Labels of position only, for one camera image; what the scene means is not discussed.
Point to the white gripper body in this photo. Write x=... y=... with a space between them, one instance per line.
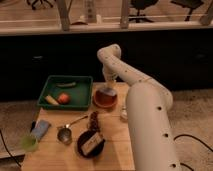
x=110 y=80

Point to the grey towel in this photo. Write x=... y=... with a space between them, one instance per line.
x=108 y=91

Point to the red bowl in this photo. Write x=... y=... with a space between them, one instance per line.
x=104 y=101

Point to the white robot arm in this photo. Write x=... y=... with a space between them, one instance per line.
x=147 y=103

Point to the brown grape bunch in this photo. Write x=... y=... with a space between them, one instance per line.
x=93 y=124

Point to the green plastic tray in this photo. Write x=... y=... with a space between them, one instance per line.
x=80 y=95

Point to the orange fruit in tray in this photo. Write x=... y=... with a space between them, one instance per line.
x=63 y=98

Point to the black round plate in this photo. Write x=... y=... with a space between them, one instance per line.
x=83 y=138

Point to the white box on plate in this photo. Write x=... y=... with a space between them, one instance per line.
x=91 y=143

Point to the yellow corn piece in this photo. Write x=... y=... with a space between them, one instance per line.
x=51 y=100

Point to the office chair base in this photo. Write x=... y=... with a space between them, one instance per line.
x=139 y=5

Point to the blue sponge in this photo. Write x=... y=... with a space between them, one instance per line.
x=41 y=129

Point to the office chair left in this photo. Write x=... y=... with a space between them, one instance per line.
x=35 y=3

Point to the office chair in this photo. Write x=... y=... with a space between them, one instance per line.
x=35 y=3
x=190 y=4

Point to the green plastic cup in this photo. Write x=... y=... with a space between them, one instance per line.
x=29 y=143

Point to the office chair right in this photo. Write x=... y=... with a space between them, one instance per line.
x=190 y=4

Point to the wooden post middle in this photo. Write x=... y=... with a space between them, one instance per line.
x=124 y=19

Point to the wooden post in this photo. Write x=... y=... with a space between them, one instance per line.
x=124 y=19
x=206 y=19

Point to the metal ladle with handle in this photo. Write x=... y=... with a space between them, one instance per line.
x=64 y=134

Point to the wooden post right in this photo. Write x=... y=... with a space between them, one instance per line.
x=206 y=19

